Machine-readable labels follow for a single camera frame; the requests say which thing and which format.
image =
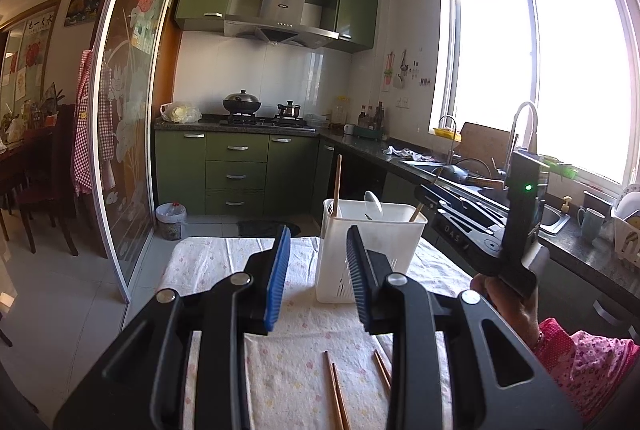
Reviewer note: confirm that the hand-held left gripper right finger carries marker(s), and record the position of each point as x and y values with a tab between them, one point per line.
357	282

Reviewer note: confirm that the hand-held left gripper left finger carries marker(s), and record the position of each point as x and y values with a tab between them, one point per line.
277	280

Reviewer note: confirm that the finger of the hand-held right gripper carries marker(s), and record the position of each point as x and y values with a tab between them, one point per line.
470	200
450	210

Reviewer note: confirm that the wooden chopstick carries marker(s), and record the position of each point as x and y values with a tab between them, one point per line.
384	372
380	375
334	390
336	185
416	212
341	402

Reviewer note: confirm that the white plastic utensil holder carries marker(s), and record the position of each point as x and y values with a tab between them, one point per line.
332	260

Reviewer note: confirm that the white plastic spoon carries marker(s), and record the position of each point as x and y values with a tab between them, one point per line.
373	204

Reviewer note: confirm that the person's right hand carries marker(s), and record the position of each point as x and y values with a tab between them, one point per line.
510	310

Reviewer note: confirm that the steel sink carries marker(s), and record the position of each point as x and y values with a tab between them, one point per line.
550	217

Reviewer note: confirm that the black pan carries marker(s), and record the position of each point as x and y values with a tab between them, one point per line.
455	172

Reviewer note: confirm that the small yellow-topped dispenser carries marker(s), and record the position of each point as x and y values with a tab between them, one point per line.
566	205

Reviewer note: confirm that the dark floor mat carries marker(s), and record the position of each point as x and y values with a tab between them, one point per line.
267	228

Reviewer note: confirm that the wooden cutting board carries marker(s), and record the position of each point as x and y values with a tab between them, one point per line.
485	145

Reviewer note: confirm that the small curved faucet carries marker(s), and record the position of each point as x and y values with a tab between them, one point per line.
450	135

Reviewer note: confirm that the yellow dish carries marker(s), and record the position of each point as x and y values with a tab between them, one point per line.
447	133

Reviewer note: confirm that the grey-green mug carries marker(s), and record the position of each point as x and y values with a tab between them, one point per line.
592	226

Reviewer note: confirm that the crumpled rag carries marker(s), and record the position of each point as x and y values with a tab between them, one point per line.
407	153

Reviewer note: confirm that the dark rectangular container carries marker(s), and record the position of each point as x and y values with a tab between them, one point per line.
597	200

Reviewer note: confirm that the floral white tablecloth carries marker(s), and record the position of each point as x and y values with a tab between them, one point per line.
300	360

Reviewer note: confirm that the tall steel faucet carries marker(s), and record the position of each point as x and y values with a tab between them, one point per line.
522	120

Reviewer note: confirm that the dark green counter cabinets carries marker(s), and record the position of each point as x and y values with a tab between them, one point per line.
360	175

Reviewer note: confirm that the white dish rack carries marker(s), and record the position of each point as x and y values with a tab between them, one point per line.
627	230

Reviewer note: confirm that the green base cabinet with drawers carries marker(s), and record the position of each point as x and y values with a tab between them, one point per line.
235	170

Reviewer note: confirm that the cluster of condiment bottles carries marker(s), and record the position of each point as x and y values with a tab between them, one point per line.
372	117

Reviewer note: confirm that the lined trash bin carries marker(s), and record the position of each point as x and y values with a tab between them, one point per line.
171	221

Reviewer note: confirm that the small white cup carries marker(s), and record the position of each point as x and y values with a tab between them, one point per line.
349	129

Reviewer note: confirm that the clear plastic jar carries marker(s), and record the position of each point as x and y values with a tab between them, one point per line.
340	110

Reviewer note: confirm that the large kitchen window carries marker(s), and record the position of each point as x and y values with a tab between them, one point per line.
575	70

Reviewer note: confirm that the black gas stove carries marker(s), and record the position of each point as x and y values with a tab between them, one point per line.
265	121

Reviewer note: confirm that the small black pot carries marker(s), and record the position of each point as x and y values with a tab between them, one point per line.
289	110

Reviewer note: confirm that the black wok with lid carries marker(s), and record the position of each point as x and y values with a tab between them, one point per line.
242	102

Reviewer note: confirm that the white plastic bag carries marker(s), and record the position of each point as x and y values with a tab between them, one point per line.
180	113

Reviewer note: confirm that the painted glass sliding door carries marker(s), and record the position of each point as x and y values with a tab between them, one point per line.
135	110

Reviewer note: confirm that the red checkered apron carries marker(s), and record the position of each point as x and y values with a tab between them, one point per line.
85	135

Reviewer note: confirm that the wooden dining chair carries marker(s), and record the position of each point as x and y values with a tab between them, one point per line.
50	190

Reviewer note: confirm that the steel range hood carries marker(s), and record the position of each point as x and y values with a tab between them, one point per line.
280	10

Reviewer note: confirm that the wooden dining table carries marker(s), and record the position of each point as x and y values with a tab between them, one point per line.
20	160

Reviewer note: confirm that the large framed wall poster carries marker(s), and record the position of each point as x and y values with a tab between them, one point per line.
30	55

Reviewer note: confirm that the dark framed wall picture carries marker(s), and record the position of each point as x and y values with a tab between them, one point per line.
84	6

